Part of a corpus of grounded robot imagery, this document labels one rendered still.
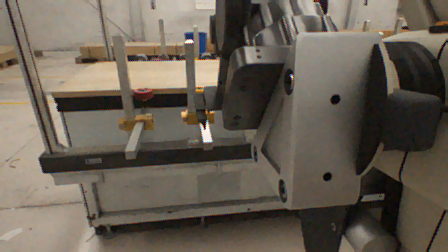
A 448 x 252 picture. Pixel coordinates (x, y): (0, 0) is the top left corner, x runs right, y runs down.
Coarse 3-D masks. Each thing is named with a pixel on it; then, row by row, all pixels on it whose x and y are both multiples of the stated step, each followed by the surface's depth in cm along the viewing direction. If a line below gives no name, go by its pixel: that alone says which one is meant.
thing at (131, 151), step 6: (144, 108) 120; (144, 114) 114; (138, 126) 103; (132, 132) 98; (138, 132) 98; (132, 138) 93; (138, 138) 94; (132, 144) 89; (138, 144) 93; (126, 150) 85; (132, 150) 85; (126, 156) 86; (132, 156) 86
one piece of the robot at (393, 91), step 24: (384, 48) 15; (384, 72) 15; (384, 96) 15; (408, 96) 14; (432, 96) 14; (384, 120) 15; (408, 120) 14; (432, 120) 14; (360, 144) 17; (384, 144) 16; (408, 144) 14; (432, 144) 14; (360, 168) 17
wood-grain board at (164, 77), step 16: (96, 64) 176; (112, 64) 176; (128, 64) 177; (144, 64) 176; (160, 64) 176; (176, 64) 177; (208, 64) 177; (80, 80) 137; (96, 80) 137; (112, 80) 137; (144, 80) 137; (160, 80) 138; (176, 80) 138; (208, 80) 138; (64, 96) 120; (80, 96) 121; (96, 96) 122
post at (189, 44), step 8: (192, 40) 101; (192, 48) 99; (192, 56) 100; (192, 64) 101; (192, 72) 103; (192, 80) 104; (192, 88) 105; (192, 96) 106; (192, 104) 108; (192, 112) 109; (192, 128) 112; (192, 136) 114
